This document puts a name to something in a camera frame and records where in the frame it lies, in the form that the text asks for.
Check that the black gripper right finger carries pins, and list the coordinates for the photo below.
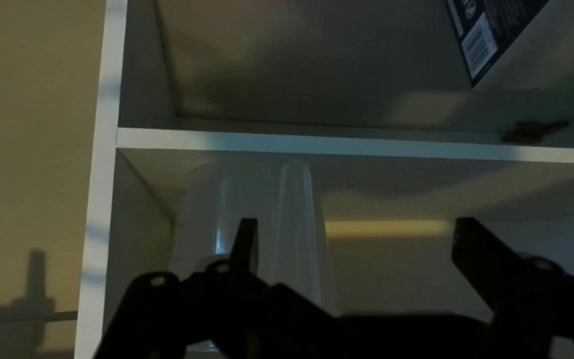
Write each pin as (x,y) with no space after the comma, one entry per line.
(538,306)

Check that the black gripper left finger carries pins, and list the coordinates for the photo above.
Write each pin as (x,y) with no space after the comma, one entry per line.
(188,312)

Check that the clear transparent jar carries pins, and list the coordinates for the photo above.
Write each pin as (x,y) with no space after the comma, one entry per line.
(293,227)

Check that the white two-tier shelf unit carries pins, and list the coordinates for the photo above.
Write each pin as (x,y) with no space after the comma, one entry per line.
(299,141)

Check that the black and white box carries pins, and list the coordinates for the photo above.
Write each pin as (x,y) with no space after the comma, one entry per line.
(492,33)

